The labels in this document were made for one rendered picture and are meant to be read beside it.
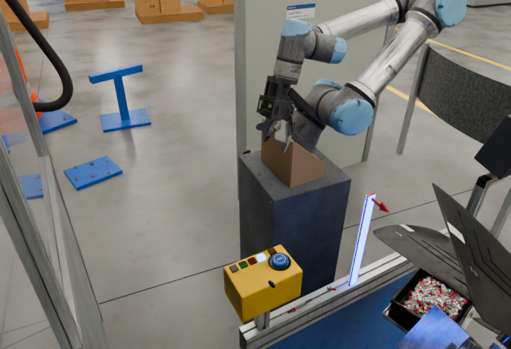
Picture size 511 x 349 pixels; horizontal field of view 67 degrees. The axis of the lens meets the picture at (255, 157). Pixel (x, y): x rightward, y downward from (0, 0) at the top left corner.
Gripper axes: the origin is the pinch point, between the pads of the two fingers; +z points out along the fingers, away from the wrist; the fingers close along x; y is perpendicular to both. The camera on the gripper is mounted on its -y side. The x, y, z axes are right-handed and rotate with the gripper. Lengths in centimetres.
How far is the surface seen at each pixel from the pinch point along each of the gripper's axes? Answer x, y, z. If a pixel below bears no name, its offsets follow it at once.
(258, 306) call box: 32.0, 23.0, 26.8
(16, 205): 21, 69, 1
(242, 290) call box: 30.3, 27.5, 22.5
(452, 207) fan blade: 61, 19, -13
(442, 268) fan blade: 56, 1, 5
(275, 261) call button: 28.5, 17.7, 18.3
